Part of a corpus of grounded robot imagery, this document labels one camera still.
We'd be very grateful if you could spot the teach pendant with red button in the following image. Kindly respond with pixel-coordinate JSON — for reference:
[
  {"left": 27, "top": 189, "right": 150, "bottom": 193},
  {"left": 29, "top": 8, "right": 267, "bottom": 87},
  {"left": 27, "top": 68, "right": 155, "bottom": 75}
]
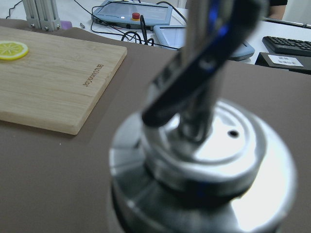
[{"left": 91, "top": 0, "right": 173, "bottom": 29}]

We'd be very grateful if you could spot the black keyboard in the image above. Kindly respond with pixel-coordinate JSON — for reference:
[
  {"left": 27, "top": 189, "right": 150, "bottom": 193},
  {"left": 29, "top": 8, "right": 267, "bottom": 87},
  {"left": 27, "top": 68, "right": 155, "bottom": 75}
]
[{"left": 262, "top": 36, "right": 311, "bottom": 57}]

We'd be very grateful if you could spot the black box with label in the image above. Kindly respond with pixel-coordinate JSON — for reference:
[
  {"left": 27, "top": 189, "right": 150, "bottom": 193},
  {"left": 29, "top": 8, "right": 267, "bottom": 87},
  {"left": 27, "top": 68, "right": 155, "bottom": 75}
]
[{"left": 255, "top": 52, "right": 311, "bottom": 75}]

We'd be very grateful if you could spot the purple cloth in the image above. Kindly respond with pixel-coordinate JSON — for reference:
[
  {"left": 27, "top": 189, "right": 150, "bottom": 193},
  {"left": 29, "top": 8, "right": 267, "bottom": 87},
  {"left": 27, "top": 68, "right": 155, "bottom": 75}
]
[{"left": 60, "top": 20, "right": 72, "bottom": 30}]

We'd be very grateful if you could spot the bamboo cutting board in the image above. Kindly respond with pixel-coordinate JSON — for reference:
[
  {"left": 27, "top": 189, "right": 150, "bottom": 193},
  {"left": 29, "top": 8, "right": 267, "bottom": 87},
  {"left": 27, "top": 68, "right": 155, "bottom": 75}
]
[{"left": 0, "top": 27, "right": 127, "bottom": 135}]

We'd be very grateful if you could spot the lemon slice beside knife tip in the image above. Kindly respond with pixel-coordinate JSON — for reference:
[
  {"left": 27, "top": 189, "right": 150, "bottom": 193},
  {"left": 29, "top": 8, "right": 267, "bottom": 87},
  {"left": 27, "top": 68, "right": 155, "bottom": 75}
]
[{"left": 0, "top": 40, "right": 29, "bottom": 60}]

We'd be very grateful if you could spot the aluminium camera post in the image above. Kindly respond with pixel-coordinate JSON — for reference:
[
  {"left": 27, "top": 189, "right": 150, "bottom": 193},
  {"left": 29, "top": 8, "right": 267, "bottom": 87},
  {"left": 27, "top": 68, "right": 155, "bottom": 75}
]
[{"left": 22, "top": 0, "right": 62, "bottom": 32}]

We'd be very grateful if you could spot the glass sauce bottle steel spout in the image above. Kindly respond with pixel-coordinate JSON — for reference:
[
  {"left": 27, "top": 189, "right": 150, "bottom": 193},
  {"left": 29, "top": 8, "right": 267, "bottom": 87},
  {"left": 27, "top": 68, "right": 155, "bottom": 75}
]
[{"left": 107, "top": 0, "right": 297, "bottom": 233}]

